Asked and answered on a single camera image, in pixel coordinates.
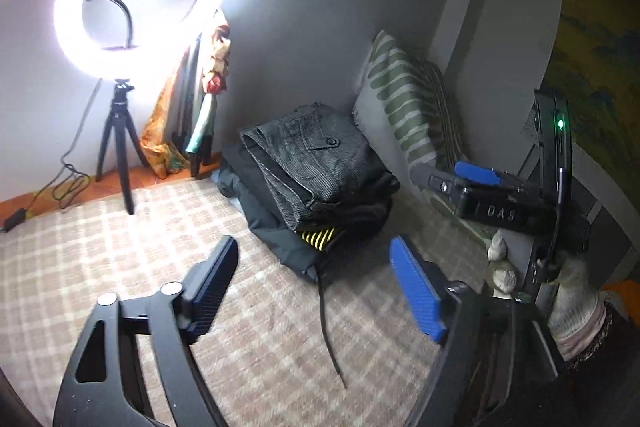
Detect black power cable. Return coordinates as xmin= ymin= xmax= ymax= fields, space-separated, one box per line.
xmin=27 ymin=79 xmax=103 ymax=220

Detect stack of dark folded pants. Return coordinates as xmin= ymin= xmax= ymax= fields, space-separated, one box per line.
xmin=210 ymin=142 xmax=401 ymax=390

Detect beige checked blanket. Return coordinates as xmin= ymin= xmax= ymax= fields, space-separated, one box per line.
xmin=0 ymin=179 xmax=496 ymax=427

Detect orange cloth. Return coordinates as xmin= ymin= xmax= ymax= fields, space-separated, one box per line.
xmin=602 ymin=279 xmax=640 ymax=309

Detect black folded stand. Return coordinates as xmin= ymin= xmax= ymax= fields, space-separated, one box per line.
xmin=172 ymin=32 xmax=221 ymax=180

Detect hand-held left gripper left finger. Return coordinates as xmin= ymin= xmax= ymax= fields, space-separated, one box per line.
xmin=52 ymin=234 xmax=240 ymax=427

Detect black tripod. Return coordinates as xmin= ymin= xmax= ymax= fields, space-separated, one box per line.
xmin=95 ymin=78 xmax=151 ymax=215

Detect colourful hanging cloth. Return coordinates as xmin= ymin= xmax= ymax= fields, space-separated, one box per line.
xmin=140 ymin=9 xmax=232 ymax=180

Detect yellow printed wall hanging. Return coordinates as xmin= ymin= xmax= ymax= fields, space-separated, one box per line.
xmin=545 ymin=0 xmax=640 ymax=158

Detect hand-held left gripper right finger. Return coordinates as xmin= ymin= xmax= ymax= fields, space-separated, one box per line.
xmin=389 ymin=235 xmax=558 ymax=427

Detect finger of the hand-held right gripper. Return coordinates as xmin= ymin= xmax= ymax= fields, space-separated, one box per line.
xmin=455 ymin=161 xmax=521 ymax=190
xmin=410 ymin=169 xmax=467 ymax=208

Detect grey checked pants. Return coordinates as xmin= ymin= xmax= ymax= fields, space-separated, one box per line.
xmin=240 ymin=104 xmax=401 ymax=233

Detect person's right forearm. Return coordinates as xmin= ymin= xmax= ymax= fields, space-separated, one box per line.
xmin=555 ymin=299 xmax=640 ymax=427

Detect person's right hand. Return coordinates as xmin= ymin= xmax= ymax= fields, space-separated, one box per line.
xmin=487 ymin=229 xmax=608 ymax=360

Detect black pants yellow stripes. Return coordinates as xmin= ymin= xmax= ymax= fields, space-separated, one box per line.
xmin=295 ymin=227 xmax=351 ymax=255

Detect black power adapter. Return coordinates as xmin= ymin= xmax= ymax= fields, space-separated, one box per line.
xmin=2 ymin=208 xmax=28 ymax=231

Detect green patterned white pillow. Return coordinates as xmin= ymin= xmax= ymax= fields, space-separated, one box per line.
xmin=354 ymin=30 xmax=471 ymax=180

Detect black gooseneck phone holder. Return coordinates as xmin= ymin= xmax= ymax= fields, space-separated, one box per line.
xmin=87 ymin=0 xmax=138 ymax=51

